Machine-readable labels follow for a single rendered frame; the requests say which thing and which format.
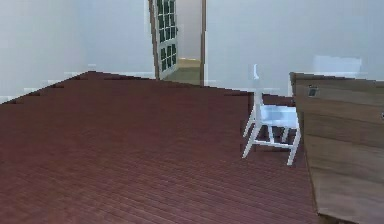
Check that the white glazed room door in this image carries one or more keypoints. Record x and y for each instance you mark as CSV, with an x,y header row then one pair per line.
x,y
167,40

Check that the white wooden chair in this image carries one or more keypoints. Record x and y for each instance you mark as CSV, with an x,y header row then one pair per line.
x,y
273,116

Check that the brown wooden chest of drawers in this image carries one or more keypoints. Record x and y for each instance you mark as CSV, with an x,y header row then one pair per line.
x,y
346,140

